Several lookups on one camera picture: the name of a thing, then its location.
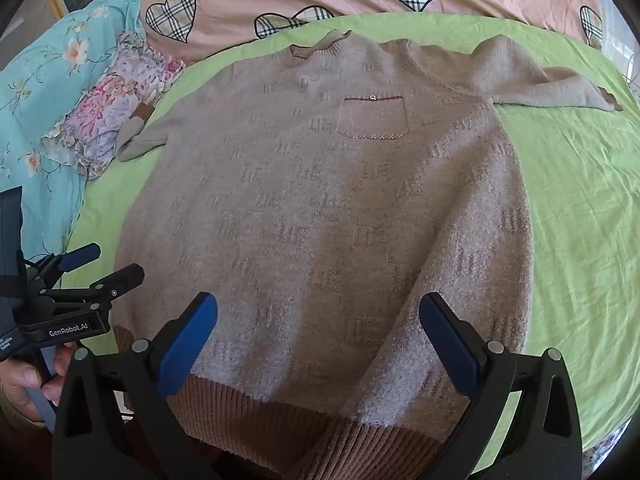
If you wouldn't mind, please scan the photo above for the person's left hand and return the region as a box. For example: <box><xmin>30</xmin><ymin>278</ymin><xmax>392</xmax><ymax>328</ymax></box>
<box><xmin>0</xmin><ymin>344</ymin><xmax>76</xmax><ymax>427</ymax></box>

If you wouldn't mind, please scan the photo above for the purple floral pillow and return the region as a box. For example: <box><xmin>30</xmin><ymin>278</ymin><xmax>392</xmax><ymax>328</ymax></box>
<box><xmin>40</xmin><ymin>30</ymin><xmax>186</xmax><ymax>181</ymax></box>

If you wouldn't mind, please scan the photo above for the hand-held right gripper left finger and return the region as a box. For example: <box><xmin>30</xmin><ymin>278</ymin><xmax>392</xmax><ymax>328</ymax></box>
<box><xmin>52</xmin><ymin>291</ymin><xmax>223</xmax><ymax>480</ymax></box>

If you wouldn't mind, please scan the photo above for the green bed sheet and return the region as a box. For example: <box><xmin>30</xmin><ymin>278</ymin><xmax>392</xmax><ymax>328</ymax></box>
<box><xmin>60</xmin><ymin>12</ymin><xmax>640</xmax><ymax>466</ymax></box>

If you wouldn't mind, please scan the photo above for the beige knit sweater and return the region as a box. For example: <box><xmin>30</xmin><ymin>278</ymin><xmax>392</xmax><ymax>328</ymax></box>
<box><xmin>112</xmin><ymin>30</ymin><xmax>625</xmax><ymax>480</ymax></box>

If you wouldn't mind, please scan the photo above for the blue floral quilt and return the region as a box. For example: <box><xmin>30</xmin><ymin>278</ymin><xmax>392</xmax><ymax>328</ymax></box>
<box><xmin>0</xmin><ymin>0</ymin><xmax>156</xmax><ymax>261</ymax></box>

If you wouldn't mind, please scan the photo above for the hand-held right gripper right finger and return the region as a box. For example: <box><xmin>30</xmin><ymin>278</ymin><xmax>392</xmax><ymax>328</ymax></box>
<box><xmin>419</xmin><ymin>292</ymin><xmax>583</xmax><ymax>480</ymax></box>

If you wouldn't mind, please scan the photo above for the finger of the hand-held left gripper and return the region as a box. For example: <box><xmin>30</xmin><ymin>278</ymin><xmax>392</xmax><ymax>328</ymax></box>
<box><xmin>36</xmin><ymin>242</ymin><xmax>102</xmax><ymax>283</ymax></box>
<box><xmin>47</xmin><ymin>263</ymin><xmax>146</xmax><ymax>312</ymax></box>

